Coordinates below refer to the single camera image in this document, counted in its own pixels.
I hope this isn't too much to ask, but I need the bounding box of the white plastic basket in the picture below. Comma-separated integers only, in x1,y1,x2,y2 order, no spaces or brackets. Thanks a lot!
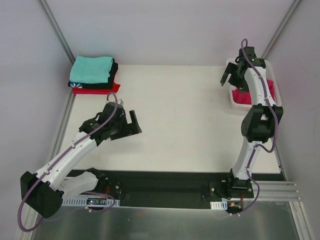
225,60,282,112

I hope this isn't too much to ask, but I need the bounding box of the red t shirt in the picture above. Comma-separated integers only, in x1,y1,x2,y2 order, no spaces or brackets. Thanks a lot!
71,83,121,95

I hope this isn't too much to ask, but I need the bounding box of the black t shirt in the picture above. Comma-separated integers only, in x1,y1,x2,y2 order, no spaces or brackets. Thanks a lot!
68,58,118,89

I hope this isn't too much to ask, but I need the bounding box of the teal t shirt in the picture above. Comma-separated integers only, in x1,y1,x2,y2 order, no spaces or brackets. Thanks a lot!
69,55,114,84

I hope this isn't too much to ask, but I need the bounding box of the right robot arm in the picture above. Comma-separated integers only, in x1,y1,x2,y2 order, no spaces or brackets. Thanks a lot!
215,46,284,199

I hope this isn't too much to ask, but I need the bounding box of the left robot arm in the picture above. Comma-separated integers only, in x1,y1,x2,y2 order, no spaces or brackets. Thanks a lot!
20,102,142,219

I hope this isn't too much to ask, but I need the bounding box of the pink t shirt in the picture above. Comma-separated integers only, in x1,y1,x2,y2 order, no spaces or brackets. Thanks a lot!
232,79,275,105

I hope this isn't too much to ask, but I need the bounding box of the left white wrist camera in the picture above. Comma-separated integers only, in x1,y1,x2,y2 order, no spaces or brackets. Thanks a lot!
106,98,124,106

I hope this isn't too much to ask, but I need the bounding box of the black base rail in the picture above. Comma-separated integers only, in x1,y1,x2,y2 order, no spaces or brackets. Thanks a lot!
65,169,286,208

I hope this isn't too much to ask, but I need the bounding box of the left white cable duct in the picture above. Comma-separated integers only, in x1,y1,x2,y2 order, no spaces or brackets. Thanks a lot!
61,195,120,208

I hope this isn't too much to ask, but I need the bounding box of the white cable duct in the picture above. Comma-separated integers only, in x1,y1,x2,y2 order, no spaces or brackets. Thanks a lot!
61,195,120,208
210,201,228,211

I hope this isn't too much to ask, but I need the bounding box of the right aluminium frame post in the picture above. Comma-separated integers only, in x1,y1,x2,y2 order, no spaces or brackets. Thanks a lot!
261,0,303,59

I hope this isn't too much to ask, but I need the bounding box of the aluminium frame post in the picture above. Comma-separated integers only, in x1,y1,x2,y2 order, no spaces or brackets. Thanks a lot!
261,0,303,59
38,0,76,65

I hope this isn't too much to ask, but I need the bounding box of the right white cable duct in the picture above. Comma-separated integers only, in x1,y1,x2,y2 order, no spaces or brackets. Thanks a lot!
210,201,228,211

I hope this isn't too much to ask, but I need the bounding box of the left aluminium frame post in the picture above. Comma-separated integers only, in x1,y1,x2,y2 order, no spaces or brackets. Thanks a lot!
38,0,76,65

